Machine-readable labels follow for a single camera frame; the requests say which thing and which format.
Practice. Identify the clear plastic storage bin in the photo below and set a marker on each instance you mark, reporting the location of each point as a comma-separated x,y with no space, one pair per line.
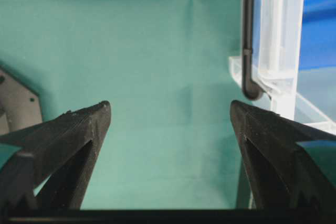
267,69

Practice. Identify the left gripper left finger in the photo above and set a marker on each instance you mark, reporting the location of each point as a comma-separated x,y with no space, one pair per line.
54,162

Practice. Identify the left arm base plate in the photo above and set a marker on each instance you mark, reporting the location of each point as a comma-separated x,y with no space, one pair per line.
20,105

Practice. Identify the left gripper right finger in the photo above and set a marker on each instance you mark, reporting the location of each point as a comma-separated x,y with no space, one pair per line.
280,171

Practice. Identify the blue cloth bin liner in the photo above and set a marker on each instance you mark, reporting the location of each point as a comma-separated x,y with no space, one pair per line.
318,35

